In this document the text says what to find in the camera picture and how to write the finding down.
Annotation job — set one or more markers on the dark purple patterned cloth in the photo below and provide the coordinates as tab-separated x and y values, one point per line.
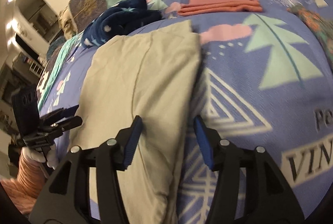
85	5

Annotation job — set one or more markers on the navy star print garment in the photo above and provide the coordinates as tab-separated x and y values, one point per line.
117	21

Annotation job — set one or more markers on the white shelf unit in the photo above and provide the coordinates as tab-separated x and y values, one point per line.
33	13

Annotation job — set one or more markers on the person's left forearm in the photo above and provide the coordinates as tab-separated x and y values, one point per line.
26	182

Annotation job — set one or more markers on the beige garment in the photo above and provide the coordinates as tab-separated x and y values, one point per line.
143	70

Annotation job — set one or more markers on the teal patterned cloth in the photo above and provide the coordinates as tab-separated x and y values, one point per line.
59	57

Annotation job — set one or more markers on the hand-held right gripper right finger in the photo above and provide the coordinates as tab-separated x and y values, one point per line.
204	146

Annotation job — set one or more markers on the purple printed blanket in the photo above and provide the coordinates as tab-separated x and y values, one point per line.
260	114

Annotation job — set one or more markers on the person's left hand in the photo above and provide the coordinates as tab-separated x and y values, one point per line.
52	157

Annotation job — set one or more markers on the floral print cloth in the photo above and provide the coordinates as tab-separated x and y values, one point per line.
312	21

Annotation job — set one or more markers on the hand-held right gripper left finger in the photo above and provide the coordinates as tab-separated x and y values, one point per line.
134	140

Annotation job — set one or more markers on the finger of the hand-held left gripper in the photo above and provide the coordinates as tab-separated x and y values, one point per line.
68	123
58	114

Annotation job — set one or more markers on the tan cloth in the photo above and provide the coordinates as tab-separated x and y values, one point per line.
67	23

